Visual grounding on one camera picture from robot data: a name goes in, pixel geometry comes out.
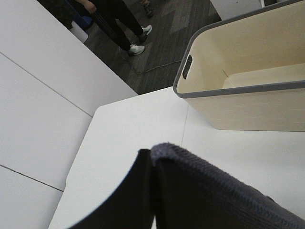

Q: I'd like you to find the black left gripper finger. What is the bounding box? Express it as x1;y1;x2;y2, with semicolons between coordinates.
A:
71;149;154;229

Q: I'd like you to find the person in black trousers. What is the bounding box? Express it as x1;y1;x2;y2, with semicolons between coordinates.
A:
71;0;153;54

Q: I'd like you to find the cream grey-rimmed storage bin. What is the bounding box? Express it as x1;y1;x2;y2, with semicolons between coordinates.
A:
173;0;305;131

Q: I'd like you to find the dark grey towel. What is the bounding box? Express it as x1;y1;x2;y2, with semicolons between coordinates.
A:
151;143;305;229

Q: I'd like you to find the blue bin on floor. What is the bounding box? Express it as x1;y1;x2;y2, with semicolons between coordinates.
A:
73;15;94;31

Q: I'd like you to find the grey floor cable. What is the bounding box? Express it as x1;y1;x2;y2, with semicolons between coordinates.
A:
121;51;182;74

